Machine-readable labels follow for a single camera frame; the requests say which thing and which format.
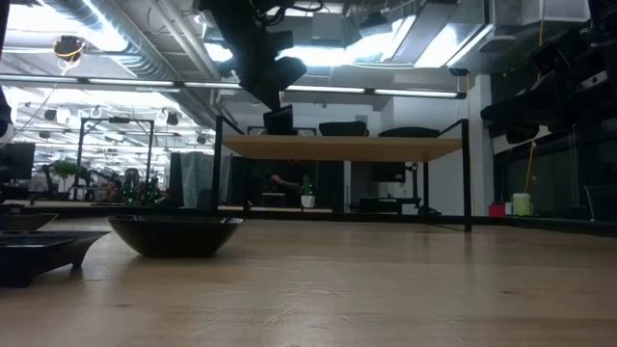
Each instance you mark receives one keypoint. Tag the green background plant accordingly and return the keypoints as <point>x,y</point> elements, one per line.
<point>65,168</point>

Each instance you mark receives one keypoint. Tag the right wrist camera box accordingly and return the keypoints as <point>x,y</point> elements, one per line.
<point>549,58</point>

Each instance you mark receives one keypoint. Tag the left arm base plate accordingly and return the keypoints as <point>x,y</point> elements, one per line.
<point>24,221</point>

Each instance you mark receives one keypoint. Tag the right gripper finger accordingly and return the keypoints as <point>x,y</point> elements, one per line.
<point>520,108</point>

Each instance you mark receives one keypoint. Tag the grey partition panel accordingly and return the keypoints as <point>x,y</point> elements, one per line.
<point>197,178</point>

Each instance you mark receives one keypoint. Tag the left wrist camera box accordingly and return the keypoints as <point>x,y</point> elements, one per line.
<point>282,42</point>

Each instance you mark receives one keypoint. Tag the small white plant pot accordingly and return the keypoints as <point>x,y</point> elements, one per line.
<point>307,200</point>

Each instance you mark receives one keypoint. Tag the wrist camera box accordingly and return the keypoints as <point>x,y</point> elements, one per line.
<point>549,58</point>
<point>282,42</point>

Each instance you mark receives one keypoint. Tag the black rounded square bowl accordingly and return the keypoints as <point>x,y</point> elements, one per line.
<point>176,238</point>

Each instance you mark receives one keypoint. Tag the black background rig frame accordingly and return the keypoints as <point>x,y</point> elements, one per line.
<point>115,120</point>

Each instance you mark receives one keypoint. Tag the small red object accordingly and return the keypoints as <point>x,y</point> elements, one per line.
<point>496,210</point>

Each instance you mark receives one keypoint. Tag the dark monitor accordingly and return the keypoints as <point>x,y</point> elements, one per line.
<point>17,161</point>

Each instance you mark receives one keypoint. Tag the black ceiling spotlight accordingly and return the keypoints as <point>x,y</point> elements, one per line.
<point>172,118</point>
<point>50,114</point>

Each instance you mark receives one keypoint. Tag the round black ceiling fixture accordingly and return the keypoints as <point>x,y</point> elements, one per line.
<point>69,47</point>

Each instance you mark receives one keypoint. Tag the wooden shelf with black legs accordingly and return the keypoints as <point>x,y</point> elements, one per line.
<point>337,148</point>

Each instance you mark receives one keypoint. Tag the white and green cup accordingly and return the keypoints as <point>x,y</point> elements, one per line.
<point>521,204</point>

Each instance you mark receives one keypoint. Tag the person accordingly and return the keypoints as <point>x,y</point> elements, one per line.
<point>287,184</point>
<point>131,185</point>

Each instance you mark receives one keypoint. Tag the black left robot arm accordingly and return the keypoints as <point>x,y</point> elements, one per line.
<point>241,34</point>

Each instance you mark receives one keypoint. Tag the long ceiling light strip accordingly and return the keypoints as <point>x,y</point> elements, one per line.
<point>130,82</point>

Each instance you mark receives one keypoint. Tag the black monitor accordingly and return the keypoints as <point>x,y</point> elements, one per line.
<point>385,172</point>

